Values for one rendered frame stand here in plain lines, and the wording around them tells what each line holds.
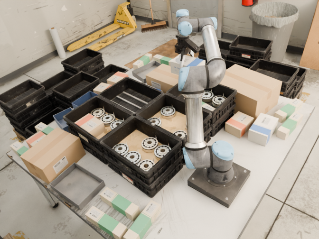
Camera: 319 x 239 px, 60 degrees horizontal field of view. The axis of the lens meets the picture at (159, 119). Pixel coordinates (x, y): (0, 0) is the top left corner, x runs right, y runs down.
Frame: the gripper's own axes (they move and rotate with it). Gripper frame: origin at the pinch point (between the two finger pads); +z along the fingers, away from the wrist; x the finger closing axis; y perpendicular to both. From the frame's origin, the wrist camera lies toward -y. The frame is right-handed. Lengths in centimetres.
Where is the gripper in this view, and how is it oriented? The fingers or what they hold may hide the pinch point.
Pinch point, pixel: (187, 64)
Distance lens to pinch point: 190.3
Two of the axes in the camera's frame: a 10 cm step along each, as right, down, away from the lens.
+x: -6.2, 5.6, -5.5
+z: 1.1, 7.6, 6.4
